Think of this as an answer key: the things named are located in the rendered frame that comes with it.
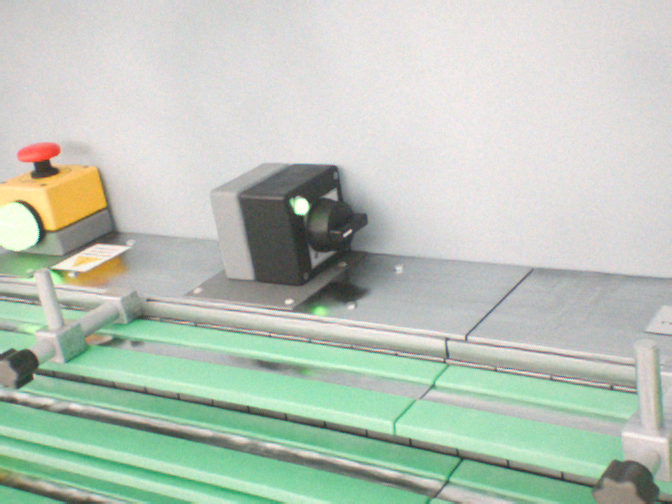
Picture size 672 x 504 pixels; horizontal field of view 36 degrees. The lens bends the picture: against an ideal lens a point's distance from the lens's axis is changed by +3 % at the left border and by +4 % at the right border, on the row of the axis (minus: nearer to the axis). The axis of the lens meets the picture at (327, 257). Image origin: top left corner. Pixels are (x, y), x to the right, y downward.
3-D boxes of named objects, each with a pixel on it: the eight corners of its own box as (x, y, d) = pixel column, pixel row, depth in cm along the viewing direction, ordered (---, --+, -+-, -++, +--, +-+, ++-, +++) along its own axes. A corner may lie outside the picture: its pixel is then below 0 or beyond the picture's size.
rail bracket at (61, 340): (118, 310, 89) (-10, 387, 79) (97, 231, 86) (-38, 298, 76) (153, 315, 86) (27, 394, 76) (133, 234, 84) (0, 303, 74)
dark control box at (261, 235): (282, 243, 92) (225, 280, 86) (266, 159, 89) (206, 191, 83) (357, 249, 88) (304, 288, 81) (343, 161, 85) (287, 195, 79)
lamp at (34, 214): (17, 242, 101) (-8, 253, 99) (4, 198, 99) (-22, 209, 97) (50, 245, 98) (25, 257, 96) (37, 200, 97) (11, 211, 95)
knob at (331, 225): (340, 240, 86) (374, 242, 84) (310, 260, 82) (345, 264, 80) (331, 190, 84) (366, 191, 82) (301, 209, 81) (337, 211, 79)
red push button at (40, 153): (15, 184, 100) (5, 150, 99) (47, 171, 103) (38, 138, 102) (45, 186, 98) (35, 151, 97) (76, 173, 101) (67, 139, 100)
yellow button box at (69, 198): (69, 225, 108) (11, 252, 102) (49, 156, 105) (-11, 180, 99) (118, 229, 104) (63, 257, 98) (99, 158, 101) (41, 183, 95)
